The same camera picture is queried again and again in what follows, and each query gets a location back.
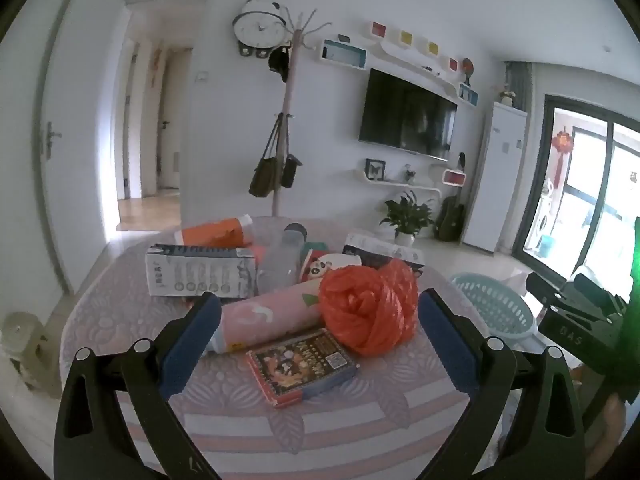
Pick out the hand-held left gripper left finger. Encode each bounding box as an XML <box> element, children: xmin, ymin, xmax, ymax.
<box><xmin>54</xmin><ymin>291</ymin><xmax>223</xmax><ymax>480</ymax></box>

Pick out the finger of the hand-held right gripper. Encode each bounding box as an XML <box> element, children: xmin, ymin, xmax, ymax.
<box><xmin>538</xmin><ymin>309</ymin><xmax>624</xmax><ymax>377</ymax></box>
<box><xmin>525</xmin><ymin>272</ymin><xmax>626</xmax><ymax>318</ymax></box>

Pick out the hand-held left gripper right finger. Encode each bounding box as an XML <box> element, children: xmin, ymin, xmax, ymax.
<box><xmin>417</xmin><ymin>287</ymin><xmax>586</xmax><ymax>480</ymax></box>

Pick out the teal plastic basket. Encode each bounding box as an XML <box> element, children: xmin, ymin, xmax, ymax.
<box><xmin>448</xmin><ymin>272</ymin><xmax>539</xmax><ymax>340</ymax></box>

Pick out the orange paper cup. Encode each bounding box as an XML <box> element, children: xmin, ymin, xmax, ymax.
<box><xmin>173</xmin><ymin>213</ymin><xmax>254</xmax><ymax>250</ymax></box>

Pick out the person's right forearm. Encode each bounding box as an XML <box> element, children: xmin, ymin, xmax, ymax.
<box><xmin>597</xmin><ymin>394</ymin><xmax>628</xmax><ymax>463</ymax></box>

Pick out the white grey carton box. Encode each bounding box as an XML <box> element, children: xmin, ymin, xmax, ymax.
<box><xmin>145</xmin><ymin>243</ymin><xmax>259</xmax><ymax>297</ymax></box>

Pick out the pink tube package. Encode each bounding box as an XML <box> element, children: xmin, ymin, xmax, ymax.
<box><xmin>207</xmin><ymin>280</ymin><xmax>327</xmax><ymax>357</ymax></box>

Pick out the sliding glass door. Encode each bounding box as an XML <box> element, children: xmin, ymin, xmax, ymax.
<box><xmin>512</xmin><ymin>93</ymin><xmax>640</xmax><ymax>288</ymax></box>

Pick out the dark playing card box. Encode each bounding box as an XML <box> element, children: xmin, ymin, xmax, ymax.
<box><xmin>244</xmin><ymin>328</ymin><xmax>360</xmax><ymax>409</ymax></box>

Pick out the clear plastic bottle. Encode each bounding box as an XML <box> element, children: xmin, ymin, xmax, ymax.
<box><xmin>257</xmin><ymin>222</ymin><xmax>309</xmax><ymax>294</ymax></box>

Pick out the black white carton box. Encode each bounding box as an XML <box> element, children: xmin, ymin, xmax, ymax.
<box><xmin>342</xmin><ymin>231</ymin><xmax>426</xmax><ymax>274</ymax></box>

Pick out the dark guitar bag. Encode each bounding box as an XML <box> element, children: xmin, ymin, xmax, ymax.
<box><xmin>433</xmin><ymin>196</ymin><xmax>466</xmax><ymax>242</ymax></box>

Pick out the white refrigerator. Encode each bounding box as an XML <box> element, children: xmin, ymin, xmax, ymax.
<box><xmin>460</xmin><ymin>100</ymin><xmax>530</xmax><ymax>254</ymax></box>

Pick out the green potted plant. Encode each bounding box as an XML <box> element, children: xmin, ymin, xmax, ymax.
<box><xmin>378</xmin><ymin>189</ymin><xmax>436</xmax><ymax>247</ymax></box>

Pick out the red knot decoration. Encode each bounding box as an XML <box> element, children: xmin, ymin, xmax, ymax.
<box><xmin>552</xmin><ymin>129</ymin><xmax>576</xmax><ymax>182</ymax></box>

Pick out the panda print snack packet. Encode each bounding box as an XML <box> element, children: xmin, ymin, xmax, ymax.
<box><xmin>300</xmin><ymin>250</ymin><xmax>364</xmax><ymax>287</ymax></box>

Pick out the beige plastic stool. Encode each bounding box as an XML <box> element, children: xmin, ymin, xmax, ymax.
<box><xmin>0</xmin><ymin>311</ymin><xmax>64</xmax><ymax>399</ymax></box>

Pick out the olive tote bag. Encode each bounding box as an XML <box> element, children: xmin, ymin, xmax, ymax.
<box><xmin>248</xmin><ymin>112</ymin><xmax>284</xmax><ymax>199</ymax></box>

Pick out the small black bag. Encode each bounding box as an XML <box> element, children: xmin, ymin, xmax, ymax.
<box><xmin>280</xmin><ymin>115</ymin><xmax>304</xmax><ymax>190</ymax></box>

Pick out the grey curtain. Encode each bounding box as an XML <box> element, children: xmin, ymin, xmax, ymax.
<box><xmin>502</xmin><ymin>61</ymin><xmax>534</xmax><ymax>112</ymax></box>

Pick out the white room door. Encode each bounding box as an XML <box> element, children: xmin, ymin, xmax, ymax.
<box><xmin>39</xmin><ymin>0</ymin><xmax>132</xmax><ymax>297</ymax></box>

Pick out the pink coat rack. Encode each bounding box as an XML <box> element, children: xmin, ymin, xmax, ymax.
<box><xmin>270</xmin><ymin>8</ymin><xmax>334</xmax><ymax>219</ymax></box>

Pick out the black cap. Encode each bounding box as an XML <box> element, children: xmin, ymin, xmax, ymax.
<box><xmin>268</xmin><ymin>46</ymin><xmax>292</xmax><ymax>84</ymax></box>

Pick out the red plastic string ball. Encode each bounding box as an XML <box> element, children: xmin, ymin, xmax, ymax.
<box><xmin>318</xmin><ymin>258</ymin><xmax>420</xmax><ymax>359</ymax></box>

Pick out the white curved wall shelf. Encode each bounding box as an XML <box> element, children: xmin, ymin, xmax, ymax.
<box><xmin>354</xmin><ymin>167</ymin><xmax>467</xmax><ymax>197</ymax></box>

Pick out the wall television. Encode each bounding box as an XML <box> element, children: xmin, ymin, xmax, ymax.
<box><xmin>358</xmin><ymin>67</ymin><xmax>459</xmax><ymax>163</ymax></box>

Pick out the white wall shelf unit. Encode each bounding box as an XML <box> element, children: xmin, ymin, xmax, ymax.
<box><xmin>314</xmin><ymin>21</ymin><xmax>481</xmax><ymax>109</ymax></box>

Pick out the panda wall clock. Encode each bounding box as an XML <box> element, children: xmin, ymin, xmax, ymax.
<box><xmin>231</xmin><ymin>0</ymin><xmax>289</xmax><ymax>59</ymax></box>

